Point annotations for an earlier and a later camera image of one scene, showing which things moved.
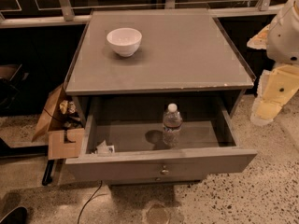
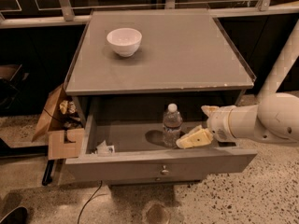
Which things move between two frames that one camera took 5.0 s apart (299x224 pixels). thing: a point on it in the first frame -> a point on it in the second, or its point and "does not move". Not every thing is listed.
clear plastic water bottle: (172, 122) does not move
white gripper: (284, 39) -> (219, 122)
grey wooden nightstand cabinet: (186, 58) does not move
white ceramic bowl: (124, 41) does not move
